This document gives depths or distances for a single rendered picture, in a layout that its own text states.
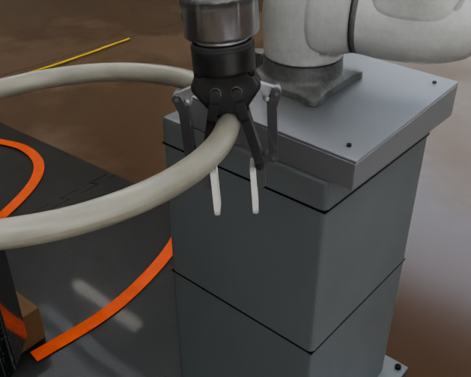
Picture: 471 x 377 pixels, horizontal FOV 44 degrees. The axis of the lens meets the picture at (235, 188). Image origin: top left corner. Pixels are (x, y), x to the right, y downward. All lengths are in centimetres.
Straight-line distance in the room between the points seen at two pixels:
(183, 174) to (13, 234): 17
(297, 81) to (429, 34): 25
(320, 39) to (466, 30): 24
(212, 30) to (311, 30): 42
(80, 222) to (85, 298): 140
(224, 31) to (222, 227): 61
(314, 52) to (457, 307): 116
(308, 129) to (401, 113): 18
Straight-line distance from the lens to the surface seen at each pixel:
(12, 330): 139
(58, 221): 57
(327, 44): 106
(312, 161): 97
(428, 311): 197
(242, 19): 66
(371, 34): 103
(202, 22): 66
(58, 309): 194
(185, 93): 72
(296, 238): 107
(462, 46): 103
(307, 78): 110
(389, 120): 106
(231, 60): 67
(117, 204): 57
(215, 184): 76
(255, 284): 121
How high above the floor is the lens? 129
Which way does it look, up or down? 32 degrees down
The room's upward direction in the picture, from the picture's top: straight up
